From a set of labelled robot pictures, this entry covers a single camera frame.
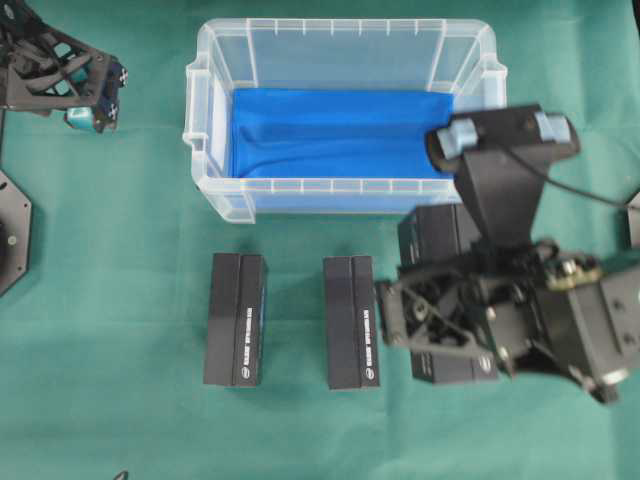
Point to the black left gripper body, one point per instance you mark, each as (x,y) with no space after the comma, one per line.
(44,70)

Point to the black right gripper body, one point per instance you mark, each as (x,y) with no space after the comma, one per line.
(478,303)

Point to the black camera box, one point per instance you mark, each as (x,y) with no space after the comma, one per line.
(351,327)
(432,233)
(235,326)

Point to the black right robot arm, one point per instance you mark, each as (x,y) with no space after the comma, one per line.
(590,321)

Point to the clear plastic storage case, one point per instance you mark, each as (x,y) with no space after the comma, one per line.
(452,56)

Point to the blue cloth liner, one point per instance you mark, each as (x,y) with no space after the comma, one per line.
(289,133)

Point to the small black object bottom edge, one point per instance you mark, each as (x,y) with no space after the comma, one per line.
(123,475)

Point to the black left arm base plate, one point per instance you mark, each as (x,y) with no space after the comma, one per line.
(16,219)

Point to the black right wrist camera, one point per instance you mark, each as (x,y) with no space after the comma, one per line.
(500,160)

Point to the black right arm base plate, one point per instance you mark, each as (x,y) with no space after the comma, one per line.
(633,220)

